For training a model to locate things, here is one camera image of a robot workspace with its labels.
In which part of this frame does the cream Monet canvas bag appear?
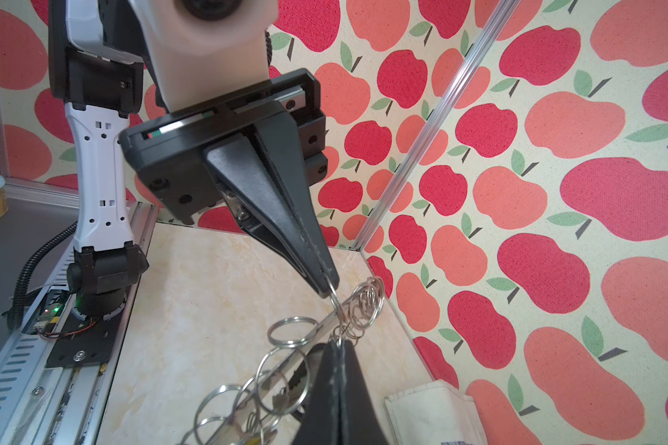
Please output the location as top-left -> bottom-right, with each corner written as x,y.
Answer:
384,380 -> 488,445

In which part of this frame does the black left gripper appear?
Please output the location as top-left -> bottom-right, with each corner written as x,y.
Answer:
119,69 -> 339,298

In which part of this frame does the front aluminium rail base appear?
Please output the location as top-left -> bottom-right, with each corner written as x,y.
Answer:
0,199 -> 160,445

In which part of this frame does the metal disc with key rings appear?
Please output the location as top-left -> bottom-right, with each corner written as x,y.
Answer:
181,276 -> 386,444

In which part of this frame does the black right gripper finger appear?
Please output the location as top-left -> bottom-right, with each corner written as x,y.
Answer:
292,340 -> 388,445

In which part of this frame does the black corrugated cable hose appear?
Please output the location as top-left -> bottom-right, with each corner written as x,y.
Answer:
6,221 -> 79,329

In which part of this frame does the left rear aluminium frame post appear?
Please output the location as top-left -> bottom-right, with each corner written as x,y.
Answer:
351,0 -> 521,251

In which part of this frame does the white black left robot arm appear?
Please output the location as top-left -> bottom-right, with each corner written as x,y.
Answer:
48,1 -> 339,319

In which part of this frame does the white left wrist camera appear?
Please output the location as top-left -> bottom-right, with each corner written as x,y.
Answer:
130,1 -> 278,112

